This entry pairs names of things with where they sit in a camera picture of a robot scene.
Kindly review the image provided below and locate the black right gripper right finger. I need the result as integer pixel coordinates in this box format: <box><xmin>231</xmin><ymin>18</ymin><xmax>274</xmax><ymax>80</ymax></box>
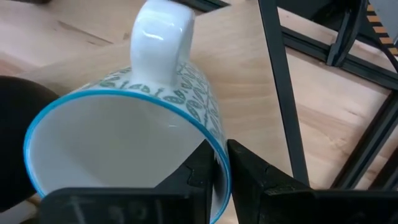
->
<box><xmin>228</xmin><ymin>139</ymin><xmax>315</xmax><ymax>224</ymax></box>

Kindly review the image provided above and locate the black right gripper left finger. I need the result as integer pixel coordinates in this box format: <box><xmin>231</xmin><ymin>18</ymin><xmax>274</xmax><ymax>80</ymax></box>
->
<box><xmin>154</xmin><ymin>139</ymin><xmax>216</xmax><ymax>224</ymax></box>

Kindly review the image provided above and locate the white patterned mug blue rim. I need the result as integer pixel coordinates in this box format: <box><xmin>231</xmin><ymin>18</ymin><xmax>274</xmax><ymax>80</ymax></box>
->
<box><xmin>23</xmin><ymin>0</ymin><xmax>233</xmax><ymax>224</ymax></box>

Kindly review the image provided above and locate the black mug green inside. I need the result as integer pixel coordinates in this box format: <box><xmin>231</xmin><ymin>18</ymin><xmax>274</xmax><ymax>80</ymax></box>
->
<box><xmin>0</xmin><ymin>75</ymin><xmax>60</xmax><ymax>214</ymax></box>

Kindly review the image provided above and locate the black aluminium table frame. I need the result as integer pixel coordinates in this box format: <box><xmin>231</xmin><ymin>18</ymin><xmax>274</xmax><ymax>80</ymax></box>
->
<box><xmin>174</xmin><ymin>0</ymin><xmax>398</xmax><ymax>191</ymax></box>

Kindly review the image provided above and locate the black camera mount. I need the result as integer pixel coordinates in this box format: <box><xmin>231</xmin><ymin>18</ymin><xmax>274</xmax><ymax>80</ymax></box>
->
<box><xmin>325</xmin><ymin>0</ymin><xmax>369</xmax><ymax>68</ymax></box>

